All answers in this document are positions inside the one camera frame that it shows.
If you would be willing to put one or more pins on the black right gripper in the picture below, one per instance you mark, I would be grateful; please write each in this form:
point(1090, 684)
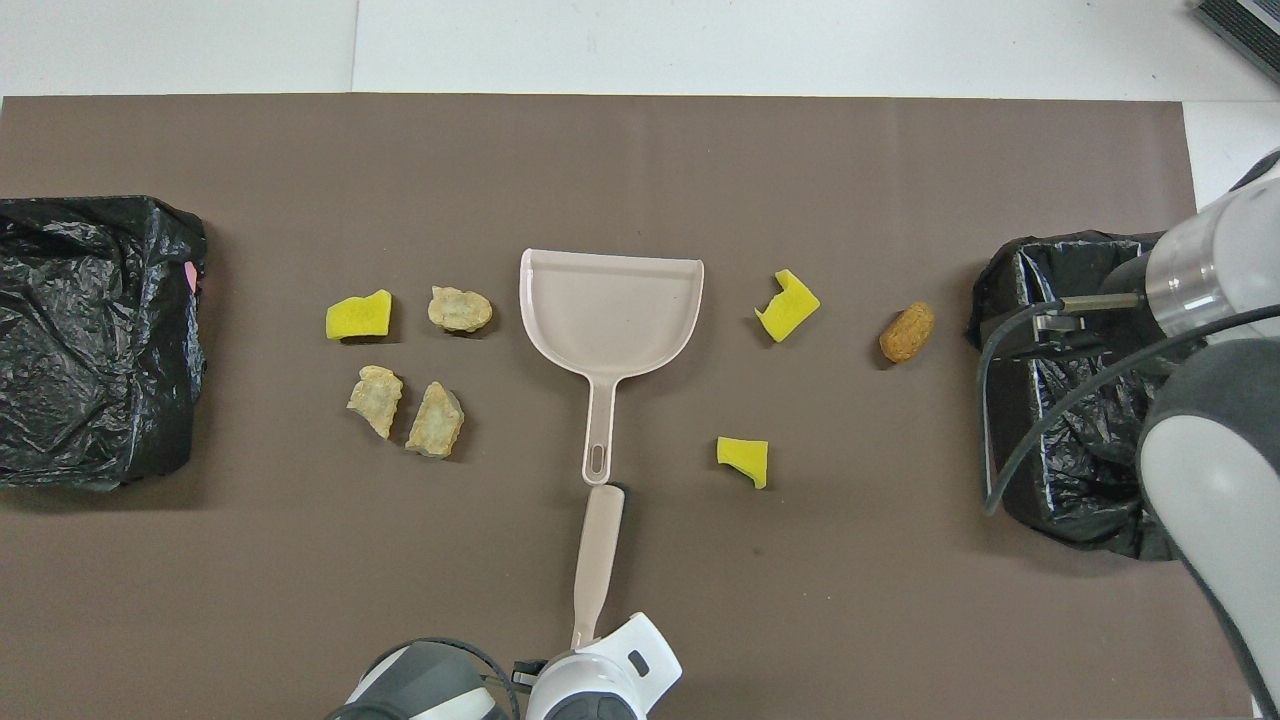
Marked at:
point(1125, 275)

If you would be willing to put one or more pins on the small yellow sponge piece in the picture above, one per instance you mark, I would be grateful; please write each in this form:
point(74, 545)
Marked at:
point(745, 455)

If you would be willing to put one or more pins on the black bag covered bin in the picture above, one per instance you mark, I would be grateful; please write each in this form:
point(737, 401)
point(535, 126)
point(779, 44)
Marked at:
point(100, 250)

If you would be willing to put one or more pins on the beige plastic dustpan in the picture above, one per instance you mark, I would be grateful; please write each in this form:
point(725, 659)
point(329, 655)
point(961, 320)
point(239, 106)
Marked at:
point(610, 310)

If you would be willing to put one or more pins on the brown fried nugget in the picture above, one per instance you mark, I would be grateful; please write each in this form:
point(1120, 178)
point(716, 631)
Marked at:
point(907, 333)

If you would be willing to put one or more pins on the beige fried food piece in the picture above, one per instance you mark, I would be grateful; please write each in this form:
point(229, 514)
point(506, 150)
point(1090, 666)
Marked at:
point(458, 310)
point(435, 422)
point(375, 398)

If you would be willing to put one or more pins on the open black lined trash bin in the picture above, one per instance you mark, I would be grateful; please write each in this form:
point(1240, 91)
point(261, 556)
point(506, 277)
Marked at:
point(1070, 470)

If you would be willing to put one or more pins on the yellow sponge with green backing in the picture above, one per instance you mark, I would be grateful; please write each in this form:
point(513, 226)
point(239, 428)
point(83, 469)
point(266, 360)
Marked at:
point(358, 318)

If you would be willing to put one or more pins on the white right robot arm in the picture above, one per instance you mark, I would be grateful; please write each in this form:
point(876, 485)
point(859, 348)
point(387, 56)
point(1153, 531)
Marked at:
point(1220, 470)

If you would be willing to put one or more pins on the grey vented device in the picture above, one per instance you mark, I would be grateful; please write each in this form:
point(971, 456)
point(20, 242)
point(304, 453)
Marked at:
point(1245, 25)

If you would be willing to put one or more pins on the notched yellow sponge piece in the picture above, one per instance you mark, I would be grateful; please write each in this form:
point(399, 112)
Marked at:
point(785, 312)

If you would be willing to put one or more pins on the brown table mat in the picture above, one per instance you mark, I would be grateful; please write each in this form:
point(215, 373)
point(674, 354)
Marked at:
point(640, 160)

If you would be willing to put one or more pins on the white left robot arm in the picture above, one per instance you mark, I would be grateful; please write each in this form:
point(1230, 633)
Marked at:
point(600, 690)

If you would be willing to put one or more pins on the beige hand brush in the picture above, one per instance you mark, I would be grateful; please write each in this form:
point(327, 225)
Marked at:
point(598, 540)

